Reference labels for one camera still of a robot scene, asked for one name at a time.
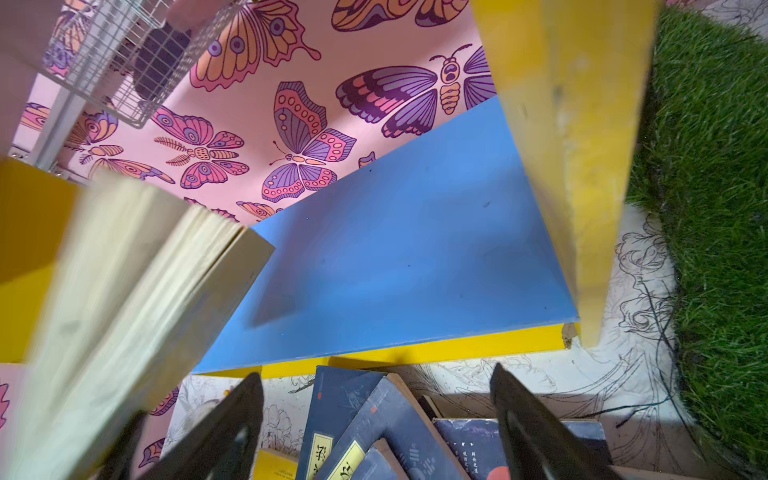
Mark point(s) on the yellow book under pile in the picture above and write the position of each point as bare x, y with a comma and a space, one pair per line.
270, 464

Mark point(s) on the navy book yellow label middle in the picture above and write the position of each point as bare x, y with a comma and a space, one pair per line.
392, 413

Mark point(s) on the yellow cartoon boy book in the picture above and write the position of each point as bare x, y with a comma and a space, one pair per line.
144, 284

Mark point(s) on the purple object in basket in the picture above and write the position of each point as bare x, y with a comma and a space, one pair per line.
158, 59

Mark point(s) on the yellow pink blue bookshelf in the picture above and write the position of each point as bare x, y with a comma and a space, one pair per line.
409, 160

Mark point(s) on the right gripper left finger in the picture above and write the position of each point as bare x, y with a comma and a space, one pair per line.
222, 445

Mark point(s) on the green artificial grass mat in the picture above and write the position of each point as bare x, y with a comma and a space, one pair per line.
701, 168

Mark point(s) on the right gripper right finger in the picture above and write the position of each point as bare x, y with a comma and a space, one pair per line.
536, 444

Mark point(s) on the dark old man cover book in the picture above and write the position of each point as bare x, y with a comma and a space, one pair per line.
477, 445

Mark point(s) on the white wire basket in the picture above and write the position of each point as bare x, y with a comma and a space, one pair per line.
94, 44

